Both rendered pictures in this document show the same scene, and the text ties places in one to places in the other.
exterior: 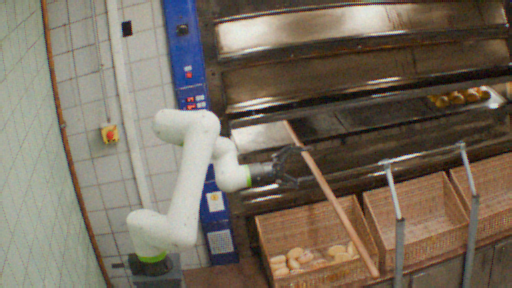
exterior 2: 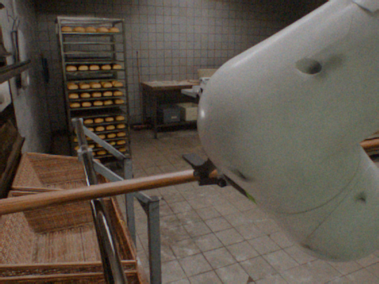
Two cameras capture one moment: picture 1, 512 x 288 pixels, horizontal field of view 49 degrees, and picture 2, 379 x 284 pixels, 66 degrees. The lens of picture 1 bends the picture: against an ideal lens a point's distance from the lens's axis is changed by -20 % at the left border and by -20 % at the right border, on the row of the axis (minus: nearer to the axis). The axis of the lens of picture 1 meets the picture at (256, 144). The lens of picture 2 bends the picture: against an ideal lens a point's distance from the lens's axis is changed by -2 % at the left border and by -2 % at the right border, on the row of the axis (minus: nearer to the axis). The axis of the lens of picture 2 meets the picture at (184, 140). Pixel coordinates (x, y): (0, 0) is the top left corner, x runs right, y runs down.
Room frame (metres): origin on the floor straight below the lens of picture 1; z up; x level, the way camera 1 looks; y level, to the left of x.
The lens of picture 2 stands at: (2.84, 0.34, 1.48)
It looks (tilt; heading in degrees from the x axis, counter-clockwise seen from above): 17 degrees down; 253
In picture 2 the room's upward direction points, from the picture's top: straight up
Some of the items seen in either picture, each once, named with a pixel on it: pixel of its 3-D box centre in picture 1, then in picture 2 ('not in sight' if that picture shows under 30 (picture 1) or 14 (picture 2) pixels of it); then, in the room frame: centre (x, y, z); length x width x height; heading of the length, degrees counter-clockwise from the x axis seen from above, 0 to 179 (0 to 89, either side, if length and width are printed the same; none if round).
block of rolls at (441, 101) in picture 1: (450, 85); not in sight; (3.76, -1.32, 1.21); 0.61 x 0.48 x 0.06; 5
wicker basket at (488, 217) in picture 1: (495, 194); (65, 182); (3.06, -1.42, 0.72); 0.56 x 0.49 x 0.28; 95
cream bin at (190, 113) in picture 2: not in sight; (189, 111); (1.16, -4.93, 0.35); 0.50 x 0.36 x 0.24; 97
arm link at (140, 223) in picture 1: (148, 235); not in sight; (2.18, 0.45, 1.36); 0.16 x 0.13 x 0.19; 59
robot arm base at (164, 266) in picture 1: (141, 262); not in sight; (2.18, 0.52, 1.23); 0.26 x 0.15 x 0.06; 93
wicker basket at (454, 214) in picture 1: (418, 219); (68, 237); (3.01, -0.82, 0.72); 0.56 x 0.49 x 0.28; 96
